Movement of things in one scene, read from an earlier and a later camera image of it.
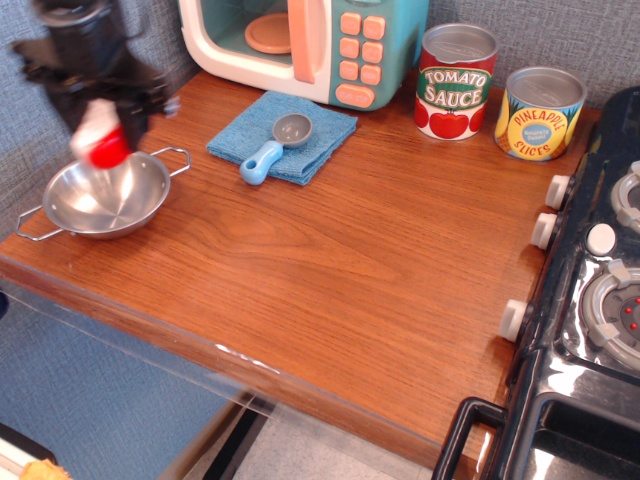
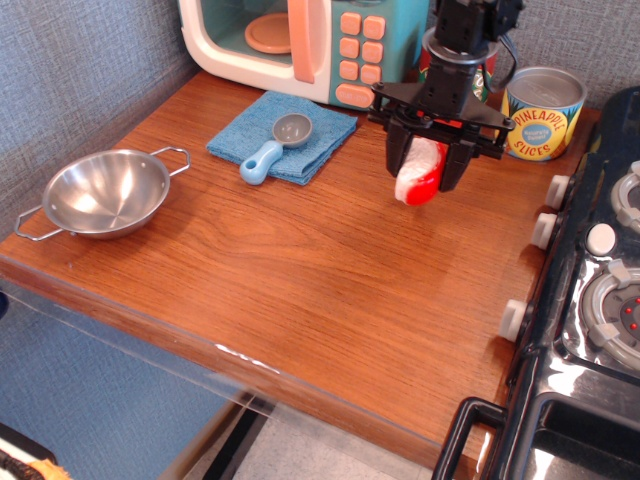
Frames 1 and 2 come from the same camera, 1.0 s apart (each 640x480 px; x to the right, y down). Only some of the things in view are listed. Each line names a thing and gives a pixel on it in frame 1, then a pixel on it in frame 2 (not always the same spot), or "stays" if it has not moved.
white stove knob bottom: (512, 319) stays
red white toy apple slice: (99, 137) -> (419, 175)
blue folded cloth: (254, 126) stays
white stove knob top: (556, 191) stays
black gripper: (93, 58) -> (444, 102)
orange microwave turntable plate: (269, 34) stays
